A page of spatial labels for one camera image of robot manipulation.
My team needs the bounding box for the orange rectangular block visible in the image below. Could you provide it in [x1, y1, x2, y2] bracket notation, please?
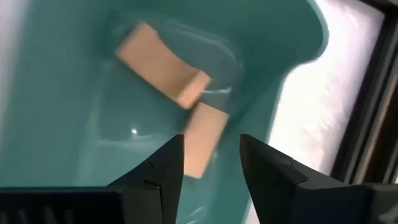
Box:
[115, 22, 213, 110]

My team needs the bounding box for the teal plastic bin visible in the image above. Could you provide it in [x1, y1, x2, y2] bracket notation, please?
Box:
[0, 0, 330, 224]

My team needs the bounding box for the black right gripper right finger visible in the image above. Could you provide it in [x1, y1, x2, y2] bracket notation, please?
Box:
[239, 133, 355, 224]

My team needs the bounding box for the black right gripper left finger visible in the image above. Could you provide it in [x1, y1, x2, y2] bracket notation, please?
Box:
[107, 133, 185, 224]

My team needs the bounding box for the small natural wood block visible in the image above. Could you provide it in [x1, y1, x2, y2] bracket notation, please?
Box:
[182, 101, 230, 180]

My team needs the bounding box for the black table frame rail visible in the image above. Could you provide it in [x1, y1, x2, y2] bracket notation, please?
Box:
[330, 0, 398, 185]

